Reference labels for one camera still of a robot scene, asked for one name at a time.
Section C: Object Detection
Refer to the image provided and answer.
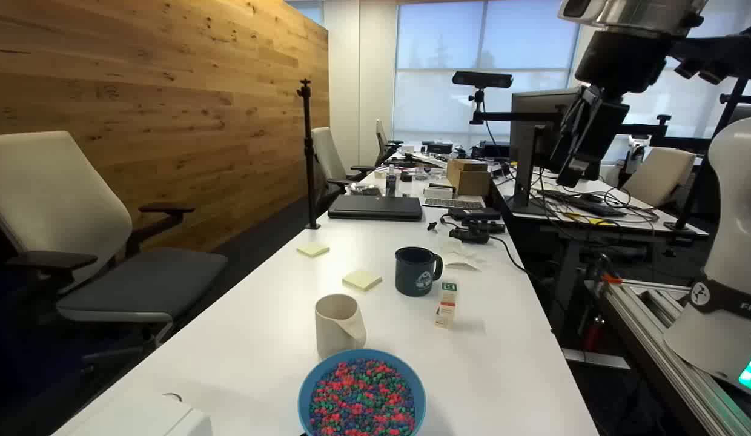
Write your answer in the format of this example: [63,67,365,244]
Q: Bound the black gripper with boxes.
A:
[553,32,673,190]

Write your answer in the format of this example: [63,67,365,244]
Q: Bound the white paper cup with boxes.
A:
[312,291,369,360]

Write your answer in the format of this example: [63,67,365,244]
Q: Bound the black computer monitor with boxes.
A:
[509,90,583,214]

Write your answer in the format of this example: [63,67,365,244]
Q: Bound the black keyboard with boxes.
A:
[543,190,627,218]

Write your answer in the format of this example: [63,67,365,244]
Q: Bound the beige office chair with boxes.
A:
[619,145,697,210]

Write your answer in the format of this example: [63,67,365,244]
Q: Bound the brown cardboard box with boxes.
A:
[445,157,492,198]

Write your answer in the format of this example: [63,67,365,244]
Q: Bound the black electronic device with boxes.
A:
[445,204,507,244]

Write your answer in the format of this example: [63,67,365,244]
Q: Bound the dark teal speckled mug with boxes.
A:
[392,244,445,299]

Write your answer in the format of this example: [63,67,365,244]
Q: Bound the yellow sticky note pad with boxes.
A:
[338,268,384,293]
[296,241,332,259]

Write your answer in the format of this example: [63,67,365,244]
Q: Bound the black tripod pole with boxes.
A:
[296,78,321,231]

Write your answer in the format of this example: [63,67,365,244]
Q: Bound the colourful candy beads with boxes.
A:
[308,358,418,436]

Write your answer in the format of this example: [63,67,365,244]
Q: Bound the blue bowl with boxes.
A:
[296,347,429,436]

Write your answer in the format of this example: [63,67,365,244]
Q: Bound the grey white office chair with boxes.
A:
[0,128,231,382]

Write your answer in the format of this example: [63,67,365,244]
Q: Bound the white box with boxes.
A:
[159,392,215,436]

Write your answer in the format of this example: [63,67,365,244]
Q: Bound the black camera on stand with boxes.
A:
[451,71,513,90]

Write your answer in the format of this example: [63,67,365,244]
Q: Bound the aluminium mounting rail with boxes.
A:
[600,277,751,436]

